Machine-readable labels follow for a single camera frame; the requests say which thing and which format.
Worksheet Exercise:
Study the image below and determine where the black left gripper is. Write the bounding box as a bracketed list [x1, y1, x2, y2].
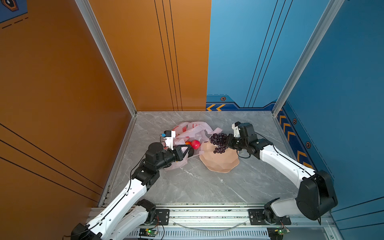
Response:
[154, 144, 190, 173]

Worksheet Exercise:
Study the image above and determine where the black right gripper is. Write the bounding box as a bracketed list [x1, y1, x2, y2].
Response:
[220, 134, 248, 151]

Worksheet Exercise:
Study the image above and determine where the red apple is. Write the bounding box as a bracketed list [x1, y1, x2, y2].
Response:
[191, 140, 201, 150]

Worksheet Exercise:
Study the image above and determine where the pink printed plastic bag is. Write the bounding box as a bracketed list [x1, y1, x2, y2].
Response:
[165, 122, 223, 171]

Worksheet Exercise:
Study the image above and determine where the dark purple grape bunch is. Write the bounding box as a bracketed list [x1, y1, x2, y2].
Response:
[210, 133, 229, 154]

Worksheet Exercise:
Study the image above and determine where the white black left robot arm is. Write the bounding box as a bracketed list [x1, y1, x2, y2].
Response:
[68, 142, 195, 240]

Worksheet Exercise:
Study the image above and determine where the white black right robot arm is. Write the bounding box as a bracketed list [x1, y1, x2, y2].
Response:
[226, 122, 338, 224]

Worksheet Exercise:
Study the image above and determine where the beige wavy fruit plate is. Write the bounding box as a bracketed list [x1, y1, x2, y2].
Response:
[200, 142, 240, 173]

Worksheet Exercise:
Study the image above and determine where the left green circuit board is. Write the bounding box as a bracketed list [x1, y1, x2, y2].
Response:
[138, 229, 159, 239]

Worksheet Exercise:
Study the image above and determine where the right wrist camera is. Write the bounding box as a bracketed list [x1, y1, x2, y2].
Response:
[232, 122, 241, 138]

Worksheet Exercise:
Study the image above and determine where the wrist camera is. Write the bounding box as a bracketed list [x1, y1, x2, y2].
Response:
[160, 131, 176, 150]
[232, 122, 241, 138]

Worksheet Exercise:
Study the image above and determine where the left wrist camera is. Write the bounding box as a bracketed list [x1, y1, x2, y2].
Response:
[160, 131, 176, 150]

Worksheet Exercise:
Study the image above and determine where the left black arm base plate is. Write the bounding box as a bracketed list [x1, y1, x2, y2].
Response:
[150, 209, 170, 226]

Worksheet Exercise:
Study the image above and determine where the aluminium front rail frame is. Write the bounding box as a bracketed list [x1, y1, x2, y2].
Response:
[125, 204, 343, 240]

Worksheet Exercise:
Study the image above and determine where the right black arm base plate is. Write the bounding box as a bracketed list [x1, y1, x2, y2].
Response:
[248, 209, 292, 226]

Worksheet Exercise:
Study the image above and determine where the right aluminium corner post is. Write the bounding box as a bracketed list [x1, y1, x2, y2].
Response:
[272, 0, 345, 117]

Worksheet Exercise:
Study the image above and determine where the aluminium corner post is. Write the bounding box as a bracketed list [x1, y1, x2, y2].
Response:
[272, 0, 345, 117]
[75, 0, 137, 117]

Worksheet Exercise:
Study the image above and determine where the left aluminium corner post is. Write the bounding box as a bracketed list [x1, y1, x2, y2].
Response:
[75, 0, 137, 117]

